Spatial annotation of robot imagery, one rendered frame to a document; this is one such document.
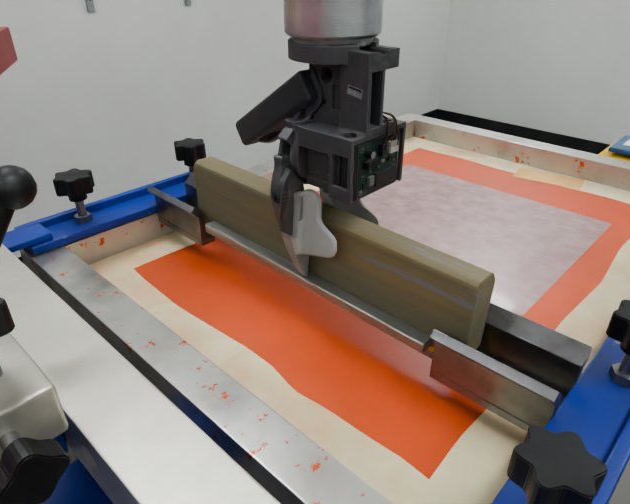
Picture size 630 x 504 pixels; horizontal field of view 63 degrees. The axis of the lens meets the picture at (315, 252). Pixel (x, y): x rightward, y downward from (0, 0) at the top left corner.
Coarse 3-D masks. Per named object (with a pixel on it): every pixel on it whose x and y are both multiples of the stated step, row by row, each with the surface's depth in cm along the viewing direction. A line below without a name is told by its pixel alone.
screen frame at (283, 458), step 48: (480, 144) 95; (528, 144) 90; (96, 240) 61; (144, 240) 66; (96, 288) 51; (144, 336) 45; (192, 384) 40; (240, 384) 40; (240, 432) 36; (288, 432) 36; (288, 480) 33; (336, 480) 33
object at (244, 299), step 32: (416, 160) 93; (448, 160) 93; (384, 192) 80; (416, 192) 80; (448, 192) 80; (480, 192) 80; (384, 224) 71; (416, 224) 71; (192, 256) 63; (224, 256) 63; (160, 288) 57; (192, 288) 57; (224, 288) 57; (256, 288) 57; (288, 288) 57; (224, 320) 52; (256, 320) 52; (288, 320) 52
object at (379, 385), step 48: (528, 192) 80; (576, 192) 80; (432, 240) 67; (480, 240) 67; (528, 240) 67; (576, 240) 67; (624, 240) 67; (528, 288) 57; (576, 288) 57; (288, 336) 50; (336, 336) 50; (384, 336) 50; (336, 384) 45; (384, 384) 45; (432, 384) 45; (384, 432) 40; (432, 432) 40
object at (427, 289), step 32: (224, 192) 56; (256, 192) 52; (224, 224) 58; (256, 224) 54; (352, 224) 45; (288, 256) 52; (352, 256) 45; (384, 256) 42; (416, 256) 41; (448, 256) 41; (352, 288) 47; (384, 288) 44; (416, 288) 41; (448, 288) 39; (480, 288) 38; (416, 320) 43; (448, 320) 40; (480, 320) 40
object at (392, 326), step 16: (208, 224) 59; (224, 240) 57; (240, 240) 56; (256, 256) 54; (272, 256) 53; (288, 272) 51; (320, 288) 48; (336, 288) 48; (336, 304) 47; (352, 304) 46; (368, 304) 46; (368, 320) 45; (384, 320) 44; (400, 320) 44; (400, 336) 43; (416, 336) 42
